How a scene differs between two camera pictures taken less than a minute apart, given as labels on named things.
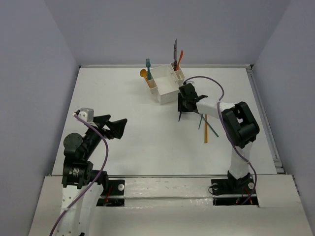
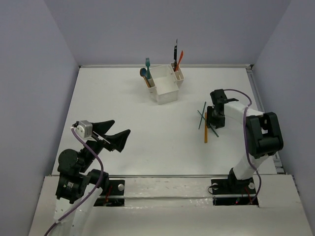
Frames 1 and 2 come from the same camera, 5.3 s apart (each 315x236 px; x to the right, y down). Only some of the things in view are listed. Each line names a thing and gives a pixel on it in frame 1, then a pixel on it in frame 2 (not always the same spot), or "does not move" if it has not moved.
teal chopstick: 210,126 does not move
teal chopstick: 200,122 does not move
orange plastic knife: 180,58 does not move
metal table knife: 175,62 does not move
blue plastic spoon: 180,114 → 142,73
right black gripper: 181,106 → 220,123
